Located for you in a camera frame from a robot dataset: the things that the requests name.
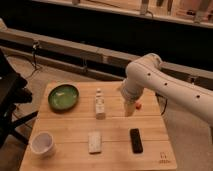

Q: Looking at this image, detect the green ceramic bowl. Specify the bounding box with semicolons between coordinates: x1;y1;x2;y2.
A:
48;84;79;112

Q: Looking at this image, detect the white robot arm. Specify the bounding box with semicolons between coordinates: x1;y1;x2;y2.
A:
120;53;213;127

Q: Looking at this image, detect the orange carrot-shaped object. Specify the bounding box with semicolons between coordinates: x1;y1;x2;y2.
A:
136;103;142;110

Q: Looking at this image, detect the black rectangular remote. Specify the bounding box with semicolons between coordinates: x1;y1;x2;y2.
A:
130;129;143;154

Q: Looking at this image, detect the small white bottle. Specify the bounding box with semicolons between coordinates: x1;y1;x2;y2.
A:
95;88;105;119

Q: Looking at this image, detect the white rectangular sponge block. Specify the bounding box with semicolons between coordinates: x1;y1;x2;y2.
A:
88;131;101;154

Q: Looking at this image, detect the white paper cup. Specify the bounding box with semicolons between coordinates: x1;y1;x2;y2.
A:
30;132;55;158

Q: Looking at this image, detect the black equipment stand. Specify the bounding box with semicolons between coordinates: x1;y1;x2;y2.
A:
0;49;38;148

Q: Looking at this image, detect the black cable on floor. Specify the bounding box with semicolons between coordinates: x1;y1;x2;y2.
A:
26;39;43;79

